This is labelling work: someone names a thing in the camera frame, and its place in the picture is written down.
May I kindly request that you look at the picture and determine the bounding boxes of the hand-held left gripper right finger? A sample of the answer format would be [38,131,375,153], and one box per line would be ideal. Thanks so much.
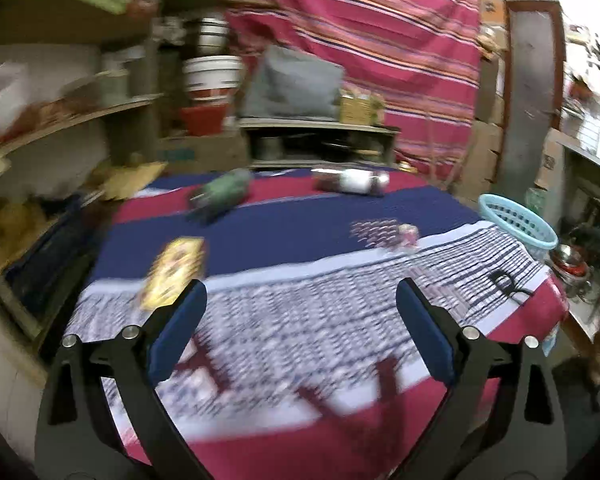
[382,278,567,480]

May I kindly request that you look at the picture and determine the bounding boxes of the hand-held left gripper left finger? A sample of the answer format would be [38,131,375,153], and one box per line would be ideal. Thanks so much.
[34,279,216,480]

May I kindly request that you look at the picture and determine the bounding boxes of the light blue plastic basket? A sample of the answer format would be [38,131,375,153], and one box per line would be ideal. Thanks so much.
[478,193,559,261]

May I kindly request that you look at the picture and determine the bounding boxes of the yellow snack packet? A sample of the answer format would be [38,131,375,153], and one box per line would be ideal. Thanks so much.
[139,237,207,311]

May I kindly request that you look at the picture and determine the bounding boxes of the green bottle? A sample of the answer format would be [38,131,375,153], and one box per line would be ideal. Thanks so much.
[187,169,253,223]

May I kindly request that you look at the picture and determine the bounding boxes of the striped blue red table blanket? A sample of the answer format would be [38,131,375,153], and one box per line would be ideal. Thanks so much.
[62,166,571,480]

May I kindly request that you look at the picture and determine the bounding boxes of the stack of steel bowls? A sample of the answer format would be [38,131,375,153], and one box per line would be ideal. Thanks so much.
[550,242,593,292]

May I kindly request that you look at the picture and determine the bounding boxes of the glass jar with label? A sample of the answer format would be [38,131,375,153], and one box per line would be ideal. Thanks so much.
[311,167,391,197]

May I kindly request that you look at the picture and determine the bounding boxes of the plain brown cardboard box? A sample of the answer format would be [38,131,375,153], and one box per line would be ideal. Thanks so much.
[157,135,251,173]

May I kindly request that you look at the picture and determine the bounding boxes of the stacked cardboard sheets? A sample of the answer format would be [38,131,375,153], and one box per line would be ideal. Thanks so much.
[460,0,509,196]

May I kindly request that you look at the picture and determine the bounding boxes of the cardboard box with dark print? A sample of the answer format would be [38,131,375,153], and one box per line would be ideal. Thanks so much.
[535,127,568,191]

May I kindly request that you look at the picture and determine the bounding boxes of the red plastic bin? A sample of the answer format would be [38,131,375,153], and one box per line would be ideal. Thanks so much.
[180,105,229,137]

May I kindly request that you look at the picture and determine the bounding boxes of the low wooden shelf unit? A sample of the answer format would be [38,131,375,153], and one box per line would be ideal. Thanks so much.
[237,117,401,168]

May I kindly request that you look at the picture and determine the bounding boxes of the tall wooden storage shelf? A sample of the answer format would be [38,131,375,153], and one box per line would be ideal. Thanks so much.
[0,0,221,361]

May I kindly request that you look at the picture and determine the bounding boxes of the white kitchen counter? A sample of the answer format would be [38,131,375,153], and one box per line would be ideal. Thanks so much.
[550,130,600,183]

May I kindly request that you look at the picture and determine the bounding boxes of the white plastic bucket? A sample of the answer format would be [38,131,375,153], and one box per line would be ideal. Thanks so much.
[182,55,245,103]

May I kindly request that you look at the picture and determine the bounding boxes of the grey cushion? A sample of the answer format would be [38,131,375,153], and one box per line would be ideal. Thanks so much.
[241,45,345,122]

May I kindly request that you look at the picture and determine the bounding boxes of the white plastic bag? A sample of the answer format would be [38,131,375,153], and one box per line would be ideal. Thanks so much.
[0,60,33,137]

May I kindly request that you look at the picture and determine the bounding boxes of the steel pot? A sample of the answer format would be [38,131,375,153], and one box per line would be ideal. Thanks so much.
[194,17,231,57]

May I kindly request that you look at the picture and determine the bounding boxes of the red striped hanging cloth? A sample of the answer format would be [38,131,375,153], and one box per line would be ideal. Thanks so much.
[220,0,482,183]

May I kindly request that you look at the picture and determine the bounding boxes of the grey door with brown frame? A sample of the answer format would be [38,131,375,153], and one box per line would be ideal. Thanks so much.
[500,0,567,196]

